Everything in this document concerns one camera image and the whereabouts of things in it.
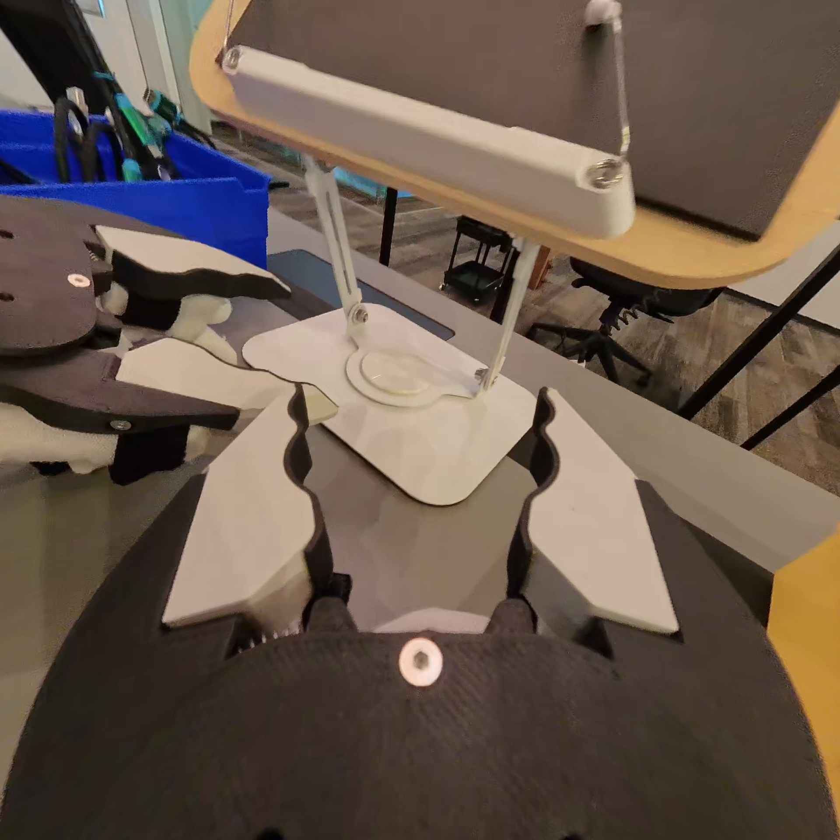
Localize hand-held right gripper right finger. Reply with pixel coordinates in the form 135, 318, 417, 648
505, 387, 680, 636

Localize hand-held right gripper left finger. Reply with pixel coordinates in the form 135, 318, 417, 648
162, 384, 336, 631

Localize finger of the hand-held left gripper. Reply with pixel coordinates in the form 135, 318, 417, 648
95, 225, 291, 309
115, 338, 339, 424

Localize yellow plastic bin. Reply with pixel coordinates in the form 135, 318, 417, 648
766, 532, 840, 788

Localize wooden book stand white base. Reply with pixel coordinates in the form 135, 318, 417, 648
190, 0, 840, 508

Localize person's left hand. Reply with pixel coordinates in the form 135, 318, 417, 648
0, 282, 238, 475

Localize blue plastic bin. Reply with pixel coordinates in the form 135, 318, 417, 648
0, 108, 271, 270

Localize black office chair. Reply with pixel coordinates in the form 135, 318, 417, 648
528, 256, 726, 388

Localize wooden edge desk black legs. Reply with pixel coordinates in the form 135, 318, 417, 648
676, 243, 840, 454

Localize black utility cart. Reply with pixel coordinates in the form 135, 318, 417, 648
441, 215, 514, 304

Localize braided hdmi cable green plugs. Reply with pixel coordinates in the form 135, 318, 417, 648
92, 69, 217, 185

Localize black cable with black plug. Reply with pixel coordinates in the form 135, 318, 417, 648
52, 85, 127, 186

